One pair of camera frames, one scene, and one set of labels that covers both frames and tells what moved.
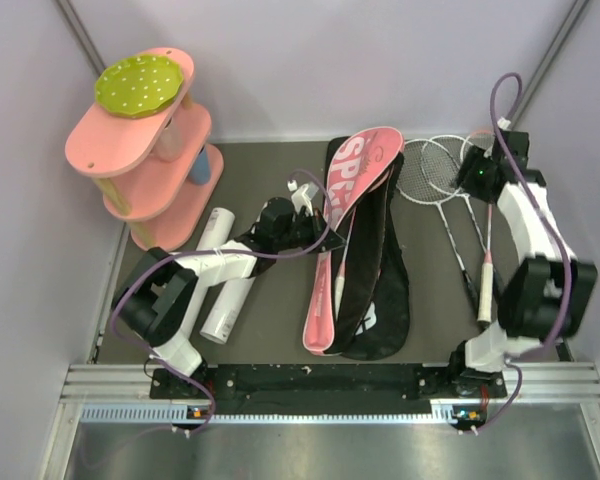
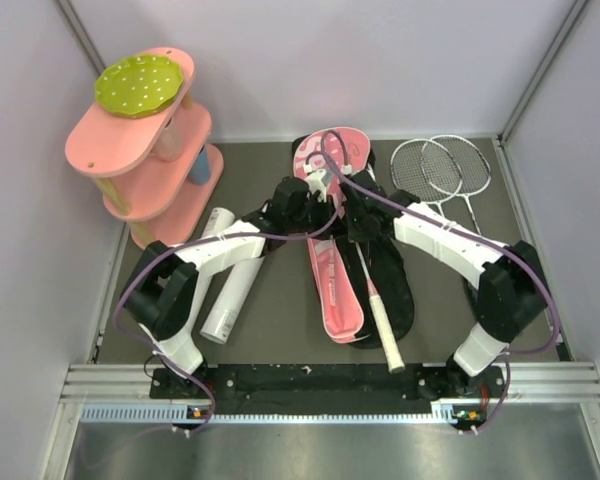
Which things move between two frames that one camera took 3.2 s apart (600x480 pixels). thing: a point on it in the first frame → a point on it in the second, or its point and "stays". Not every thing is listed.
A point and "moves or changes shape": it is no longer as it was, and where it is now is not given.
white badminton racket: x=427 y=173 stays
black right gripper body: x=473 y=174 → x=357 y=229
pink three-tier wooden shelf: x=142 y=164 stays
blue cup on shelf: x=200 y=172 stays
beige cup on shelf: x=169 y=147 stays
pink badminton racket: x=476 y=140 → x=385 y=332
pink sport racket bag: x=358 y=301 moves or changes shape
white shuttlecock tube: x=222 y=317 stays
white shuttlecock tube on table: x=217 y=230 stays
